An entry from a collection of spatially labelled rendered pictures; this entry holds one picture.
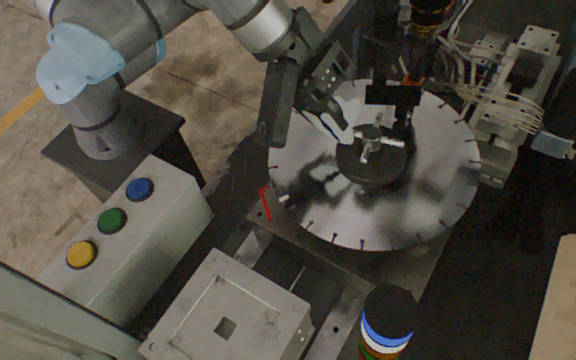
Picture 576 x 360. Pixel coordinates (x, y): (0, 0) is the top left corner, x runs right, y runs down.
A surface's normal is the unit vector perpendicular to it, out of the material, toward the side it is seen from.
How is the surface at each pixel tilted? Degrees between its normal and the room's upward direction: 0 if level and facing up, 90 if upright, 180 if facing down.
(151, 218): 0
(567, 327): 0
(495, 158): 90
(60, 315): 90
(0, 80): 0
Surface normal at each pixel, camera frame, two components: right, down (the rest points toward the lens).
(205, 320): -0.11, -0.53
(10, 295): 0.84, 0.40
